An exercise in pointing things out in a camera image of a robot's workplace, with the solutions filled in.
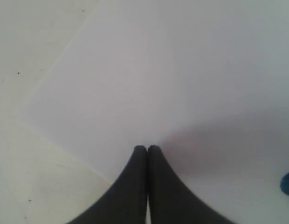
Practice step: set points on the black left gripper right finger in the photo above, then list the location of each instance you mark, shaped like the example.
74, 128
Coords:
170, 200

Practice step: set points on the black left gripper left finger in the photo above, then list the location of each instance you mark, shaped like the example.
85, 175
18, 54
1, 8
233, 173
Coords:
125, 202

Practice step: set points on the white paper sheet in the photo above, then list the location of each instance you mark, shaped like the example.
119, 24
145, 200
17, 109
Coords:
206, 80

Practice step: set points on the black paintbrush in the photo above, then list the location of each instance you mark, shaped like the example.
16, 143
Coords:
284, 184

